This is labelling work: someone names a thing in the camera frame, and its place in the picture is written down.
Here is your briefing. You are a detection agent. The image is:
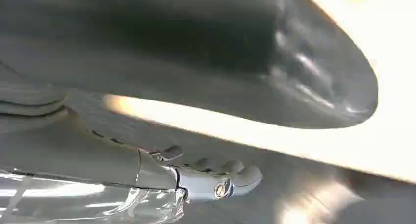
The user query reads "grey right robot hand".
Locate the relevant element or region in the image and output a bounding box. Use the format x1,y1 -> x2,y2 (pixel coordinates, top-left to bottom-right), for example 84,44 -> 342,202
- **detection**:
0,0 -> 379,224

